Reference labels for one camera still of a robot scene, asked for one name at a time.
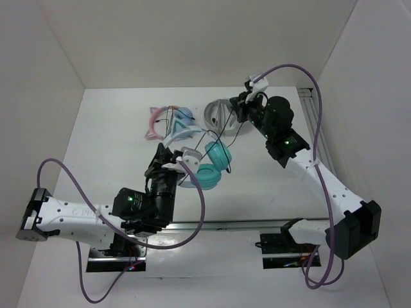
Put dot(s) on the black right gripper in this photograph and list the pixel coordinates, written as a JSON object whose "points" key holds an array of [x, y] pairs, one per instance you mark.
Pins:
{"points": [[241, 106]]}

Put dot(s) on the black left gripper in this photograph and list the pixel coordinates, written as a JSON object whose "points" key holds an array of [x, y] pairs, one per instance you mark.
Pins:
{"points": [[162, 156]]}

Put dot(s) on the teal cat-ear headphones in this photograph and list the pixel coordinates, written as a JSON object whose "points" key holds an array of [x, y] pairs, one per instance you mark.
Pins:
{"points": [[206, 167]]}

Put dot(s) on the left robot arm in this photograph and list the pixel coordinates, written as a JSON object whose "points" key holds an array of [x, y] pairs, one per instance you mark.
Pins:
{"points": [[107, 228]]}

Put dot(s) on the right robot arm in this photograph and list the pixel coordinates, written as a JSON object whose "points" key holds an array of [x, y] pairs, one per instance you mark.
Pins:
{"points": [[355, 222]]}

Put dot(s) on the grey white headphones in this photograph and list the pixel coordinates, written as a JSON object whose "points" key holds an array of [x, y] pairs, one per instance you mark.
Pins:
{"points": [[220, 117]]}

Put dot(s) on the pink blue cat-ear headphones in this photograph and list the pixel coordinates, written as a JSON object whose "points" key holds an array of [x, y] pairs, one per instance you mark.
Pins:
{"points": [[161, 119]]}

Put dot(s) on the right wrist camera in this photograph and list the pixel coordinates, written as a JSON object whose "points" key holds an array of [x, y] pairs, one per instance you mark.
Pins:
{"points": [[256, 83]]}

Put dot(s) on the aluminium front rail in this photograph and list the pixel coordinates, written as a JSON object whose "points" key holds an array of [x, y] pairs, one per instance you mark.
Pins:
{"points": [[262, 226]]}

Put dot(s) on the aluminium rail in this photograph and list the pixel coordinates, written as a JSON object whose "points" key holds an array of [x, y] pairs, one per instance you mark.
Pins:
{"points": [[310, 108], [262, 226]]}

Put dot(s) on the aluminium right rail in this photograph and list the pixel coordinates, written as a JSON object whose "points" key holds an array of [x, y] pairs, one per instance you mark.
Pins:
{"points": [[310, 108]]}

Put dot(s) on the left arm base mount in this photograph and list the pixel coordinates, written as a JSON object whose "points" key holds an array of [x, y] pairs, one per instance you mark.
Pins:
{"points": [[120, 256]]}

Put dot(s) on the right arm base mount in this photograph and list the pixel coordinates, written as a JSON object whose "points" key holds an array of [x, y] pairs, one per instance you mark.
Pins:
{"points": [[276, 254]]}

